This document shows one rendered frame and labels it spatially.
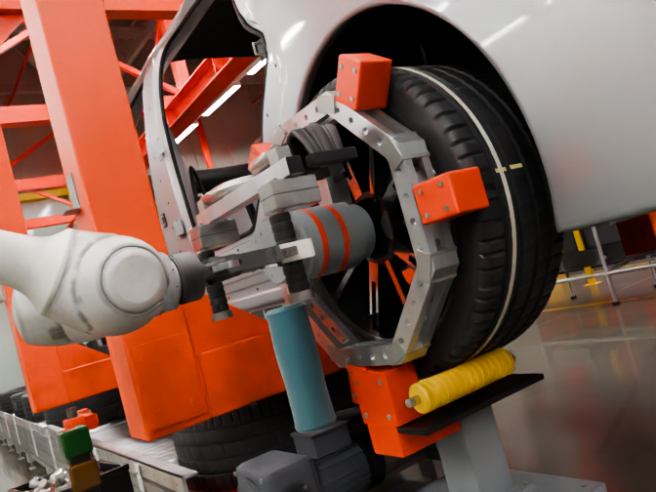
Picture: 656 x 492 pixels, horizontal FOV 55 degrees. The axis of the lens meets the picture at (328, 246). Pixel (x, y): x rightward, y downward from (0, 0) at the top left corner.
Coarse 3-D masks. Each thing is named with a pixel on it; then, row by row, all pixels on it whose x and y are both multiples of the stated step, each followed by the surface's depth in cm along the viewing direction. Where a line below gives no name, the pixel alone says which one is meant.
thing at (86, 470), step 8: (80, 464) 91; (88, 464) 92; (96, 464) 92; (72, 472) 90; (80, 472) 91; (88, 472) 91; (96, 472) 92; (72, 480) 90; (80, 480) 91; (88, 480) 91; (96, 480) 92; (72, 488) 90; (80, 488) 90; (88, 488) 91
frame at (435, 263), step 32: (320, 96) 123; (288, 128) 135; (352, 128) 117; (384, 128) 111; (416, 160) 110; (416, 224) 108; (416, 256) 109; (448, 256) 108; (416, 288) 111; (448, 288) 112; (320, 320) 143; (416, 320) 113; (352, 352) 132; (384, 352) 123; (416, 352) 119
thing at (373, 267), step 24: (360, 144) 151; (360, 168) 158; (432, 168) 114; (360, 192) 136; (384, 192) 132; (384, 240) 139; (408, 240) 131; (360, 264) 143; (384, 264) 134; (408, 264) 128; (336, 288) 153; (360, 288) 155; (384, 288) 138; (408, 288) 132; (360, 312) 149; (384, 312) 140; (384, 336) 138
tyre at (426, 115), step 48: (432, 96) 114; (480, 96) 120; (432, 144) 112; (480, 144) 111; (528, 144) 118; (528, 192) 113; (480, 240) 108; (528, 240) 113; (480, 288) 110; (528, 288) 118; (432, 336) 122; (480, 336) 117
